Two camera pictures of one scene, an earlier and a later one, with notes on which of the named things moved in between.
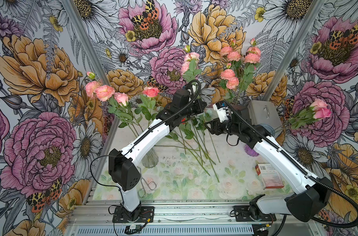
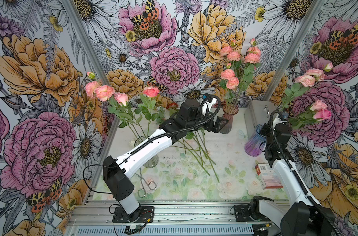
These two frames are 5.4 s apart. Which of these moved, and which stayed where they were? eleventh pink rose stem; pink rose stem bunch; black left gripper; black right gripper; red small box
Moved: eleventh pink rose stem; black right gripper; black left gripper
Stayed: pink rose stem bunch; red small box
